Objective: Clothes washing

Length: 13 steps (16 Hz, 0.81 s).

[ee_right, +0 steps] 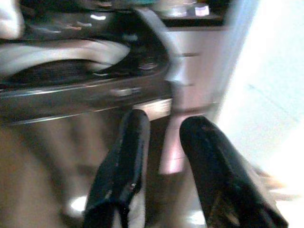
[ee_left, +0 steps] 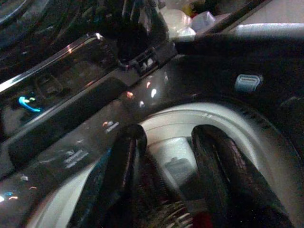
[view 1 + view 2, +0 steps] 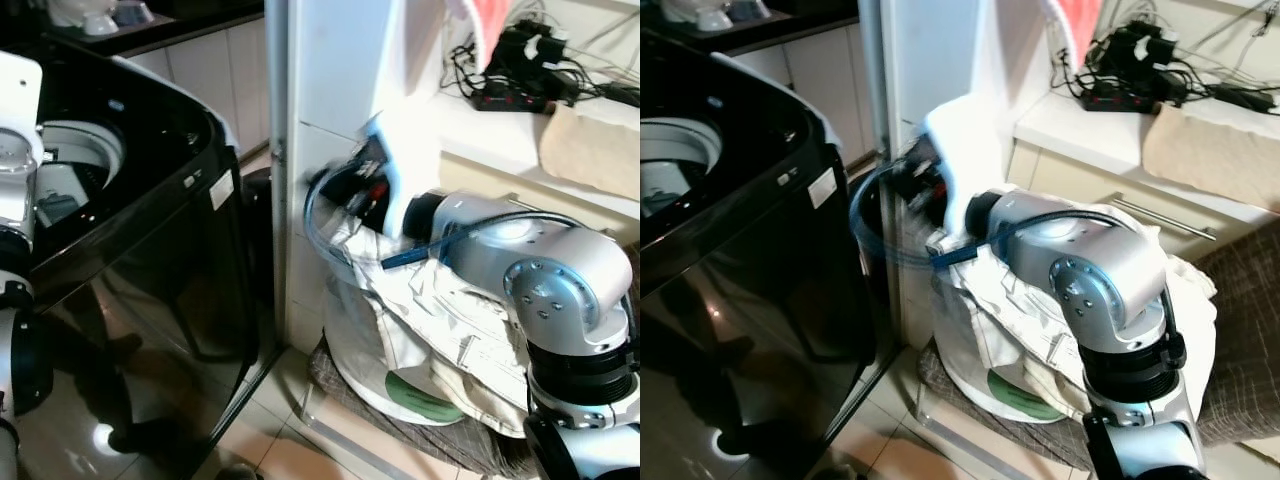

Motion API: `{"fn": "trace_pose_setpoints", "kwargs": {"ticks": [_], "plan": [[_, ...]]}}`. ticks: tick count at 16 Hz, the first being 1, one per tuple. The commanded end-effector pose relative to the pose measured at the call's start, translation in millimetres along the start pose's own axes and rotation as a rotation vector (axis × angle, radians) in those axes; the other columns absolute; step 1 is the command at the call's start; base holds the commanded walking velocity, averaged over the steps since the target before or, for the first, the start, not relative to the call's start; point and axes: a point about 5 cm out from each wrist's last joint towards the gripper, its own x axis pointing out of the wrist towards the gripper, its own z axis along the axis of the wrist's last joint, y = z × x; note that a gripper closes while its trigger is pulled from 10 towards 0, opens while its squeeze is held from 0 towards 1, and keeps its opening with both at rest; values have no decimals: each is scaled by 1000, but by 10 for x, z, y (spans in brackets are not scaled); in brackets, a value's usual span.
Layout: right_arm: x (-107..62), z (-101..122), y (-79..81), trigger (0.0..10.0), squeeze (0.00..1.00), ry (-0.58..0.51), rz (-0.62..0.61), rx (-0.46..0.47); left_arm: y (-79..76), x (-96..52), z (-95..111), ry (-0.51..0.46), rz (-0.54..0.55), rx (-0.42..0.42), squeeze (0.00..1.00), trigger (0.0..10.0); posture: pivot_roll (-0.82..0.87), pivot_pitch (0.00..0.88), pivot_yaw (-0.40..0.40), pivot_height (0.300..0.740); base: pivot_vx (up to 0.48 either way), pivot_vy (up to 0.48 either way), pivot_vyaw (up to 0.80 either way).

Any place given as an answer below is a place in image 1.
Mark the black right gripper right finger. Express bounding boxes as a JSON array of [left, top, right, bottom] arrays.
[[179, 116, 289, 228]]

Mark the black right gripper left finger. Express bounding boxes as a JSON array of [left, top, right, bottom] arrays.
[[82, 109, 151, 228]]

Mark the dark grey washing machine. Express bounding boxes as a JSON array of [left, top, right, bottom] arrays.
[[0, 0, 178, 126]]

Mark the white drawer cabinet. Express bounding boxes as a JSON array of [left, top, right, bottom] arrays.
[[163, 25, 232, 114]]

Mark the small white labelled jar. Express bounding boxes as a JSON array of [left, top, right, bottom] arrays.
[[194, 5, 210, 16]]

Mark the silver metal pot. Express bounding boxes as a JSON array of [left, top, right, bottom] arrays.
[[163, 2, 190, 17]]

